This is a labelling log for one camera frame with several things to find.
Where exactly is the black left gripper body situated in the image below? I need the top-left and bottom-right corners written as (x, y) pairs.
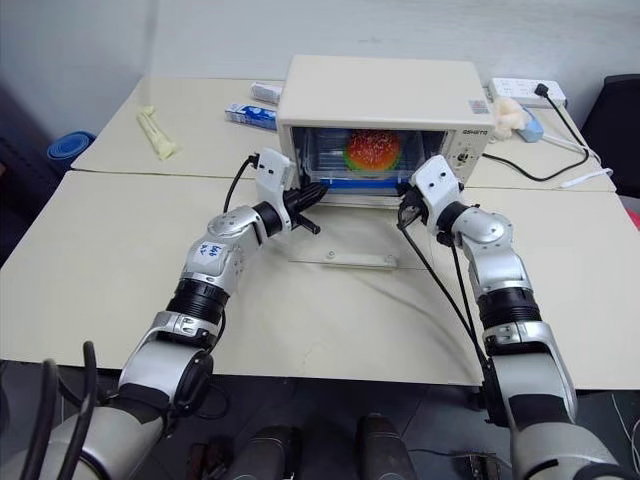
top-left (279, 187), bottom-right (307, 227)

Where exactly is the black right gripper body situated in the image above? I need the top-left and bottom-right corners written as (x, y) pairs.
top-left (405, 185), bottom-right (437, 232)

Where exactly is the clear food container blue rim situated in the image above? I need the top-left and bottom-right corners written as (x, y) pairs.
top-left (298, 127), bottom-right (427, 195)

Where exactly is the cream toaster oven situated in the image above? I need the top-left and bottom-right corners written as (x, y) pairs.
top-left (276, 53), bottom-right (496, 211)

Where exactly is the toy hamburger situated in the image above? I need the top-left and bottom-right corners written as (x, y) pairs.
top-left (343, 128), bottom-right (402, 172)

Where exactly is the blue and white toothpaste box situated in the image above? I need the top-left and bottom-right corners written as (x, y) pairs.
top-left (222, 102), bottom-right (279, 132)

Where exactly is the cream fluffy toy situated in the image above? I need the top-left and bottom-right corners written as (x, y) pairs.
top-left (492, 97), bottom-right (532, 142)

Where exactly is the light blue small object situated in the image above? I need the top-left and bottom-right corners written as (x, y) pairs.
top-left (517, 106), bottom-right (546, 145)

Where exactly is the white power strip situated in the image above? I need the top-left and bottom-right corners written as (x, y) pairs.
top-left (487, 76), bottom-right (569, 109)

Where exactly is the pale yellow wrapped package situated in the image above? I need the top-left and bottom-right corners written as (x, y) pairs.
top-left (135, 103), bottom-right (181, 163)

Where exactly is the black chair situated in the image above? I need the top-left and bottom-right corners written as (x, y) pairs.
top-left (581, 74), bottom-right (640, 197)

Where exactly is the blue round stool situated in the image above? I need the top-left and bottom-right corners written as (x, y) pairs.
top-left (46, 130), bottom-right (97, 174)

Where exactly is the dark rounded shape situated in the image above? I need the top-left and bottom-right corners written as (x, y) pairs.
top-left (355, 412), bottom-right (417, 480)
top-left (233, 424), bottom-right (303, 480)

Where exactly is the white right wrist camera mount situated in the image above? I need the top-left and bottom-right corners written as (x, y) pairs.
top-left (410, 154), bottom-right (465, 234)

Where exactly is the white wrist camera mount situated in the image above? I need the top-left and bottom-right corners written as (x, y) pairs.
top-left (251, 147), bottom-right (297, 232)
top-left (410, 154), bottom-right (465, 234)

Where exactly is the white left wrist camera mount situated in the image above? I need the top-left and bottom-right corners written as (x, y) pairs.
top-left (251, 147), bottom-right (297, 232)

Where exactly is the glass oven door with handle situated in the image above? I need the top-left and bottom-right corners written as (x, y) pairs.
top-left (287, 197), bottom-right (409, 272)

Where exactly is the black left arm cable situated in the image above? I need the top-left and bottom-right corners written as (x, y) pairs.
top-left (221, 155), bottom-right (259, 217)

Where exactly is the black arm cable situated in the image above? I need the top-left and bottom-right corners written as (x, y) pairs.
top-left (397, 219), bottom-right (496, 401)
top-left (221, 155), bottom-right (259, 217)

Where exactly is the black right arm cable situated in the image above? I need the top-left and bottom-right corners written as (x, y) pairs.
top-left (397, 219), bottom-right (496, 401)

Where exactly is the black oven power cord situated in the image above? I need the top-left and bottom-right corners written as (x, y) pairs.
top-left (480, 83), bottom-right (602, 183)

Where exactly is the white cable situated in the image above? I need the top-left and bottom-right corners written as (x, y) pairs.
top-left (541, 133), bottom-right (615, 190)

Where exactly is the black thick cable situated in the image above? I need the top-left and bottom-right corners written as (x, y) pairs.
top-left (59, 340), bottom-right (99, 479)
top-left (22, 357), bottom-right (60, 480)

